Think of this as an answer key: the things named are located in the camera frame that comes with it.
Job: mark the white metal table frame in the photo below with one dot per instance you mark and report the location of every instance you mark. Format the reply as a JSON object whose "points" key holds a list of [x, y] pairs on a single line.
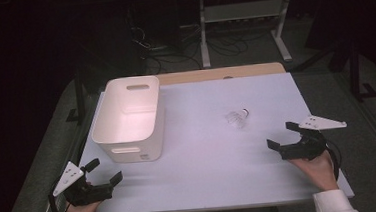
{"points": [[243, 11]]}

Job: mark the white shuttlecock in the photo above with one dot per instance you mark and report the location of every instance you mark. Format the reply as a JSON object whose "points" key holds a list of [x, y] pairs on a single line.
{"points": [[239, 117]]}

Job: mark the person's right hand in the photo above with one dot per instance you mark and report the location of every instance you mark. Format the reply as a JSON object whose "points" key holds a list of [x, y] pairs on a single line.
{"points": [[316, 172]]}

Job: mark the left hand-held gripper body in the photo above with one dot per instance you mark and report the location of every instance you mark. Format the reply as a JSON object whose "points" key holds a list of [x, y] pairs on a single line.
{"points": [[88, 193]]}

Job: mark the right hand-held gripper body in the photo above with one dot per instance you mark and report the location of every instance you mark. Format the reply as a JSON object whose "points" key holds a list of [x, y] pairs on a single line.
{"points": [[304, 146]]}

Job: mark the wooden board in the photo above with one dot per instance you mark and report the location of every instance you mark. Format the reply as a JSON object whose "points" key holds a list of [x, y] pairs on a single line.
{"points": [[220, 73]]}

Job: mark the white plastic storage bin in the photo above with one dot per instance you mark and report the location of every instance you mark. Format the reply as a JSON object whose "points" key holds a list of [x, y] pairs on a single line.
{"points": [[128, 123]]}

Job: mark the black metal stand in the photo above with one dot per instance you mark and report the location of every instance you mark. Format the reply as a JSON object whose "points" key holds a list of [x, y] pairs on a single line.
{"points": [[79, 93], [356, 74]]}

